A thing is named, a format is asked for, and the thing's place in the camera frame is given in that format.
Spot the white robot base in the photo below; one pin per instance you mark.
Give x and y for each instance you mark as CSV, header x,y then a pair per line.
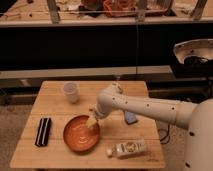
x,y
202,48

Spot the orange object on shelf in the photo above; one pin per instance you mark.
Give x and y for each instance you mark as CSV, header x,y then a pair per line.
x,y
119,8

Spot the blue sponge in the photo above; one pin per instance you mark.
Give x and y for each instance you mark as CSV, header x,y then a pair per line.
x,y
130,118

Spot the black striped case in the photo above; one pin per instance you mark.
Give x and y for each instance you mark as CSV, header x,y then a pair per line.
x,y
43,132

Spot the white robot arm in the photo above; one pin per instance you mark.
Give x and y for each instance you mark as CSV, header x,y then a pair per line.
x,y
196,118

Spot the translucent plastic cup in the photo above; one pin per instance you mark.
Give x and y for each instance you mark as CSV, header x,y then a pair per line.
x,y
70,90

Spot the orange ceramic bowl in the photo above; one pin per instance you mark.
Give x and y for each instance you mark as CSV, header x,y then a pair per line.
x,y
78,137

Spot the yellowish translucent gripper finger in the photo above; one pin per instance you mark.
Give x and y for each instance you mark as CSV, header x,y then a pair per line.
x,y
92,120

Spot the wooden table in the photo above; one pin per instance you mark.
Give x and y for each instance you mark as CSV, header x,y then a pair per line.
x,y
51,102

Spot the white plastic bottle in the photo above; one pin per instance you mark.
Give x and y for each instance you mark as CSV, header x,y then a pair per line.
x,y
127,149

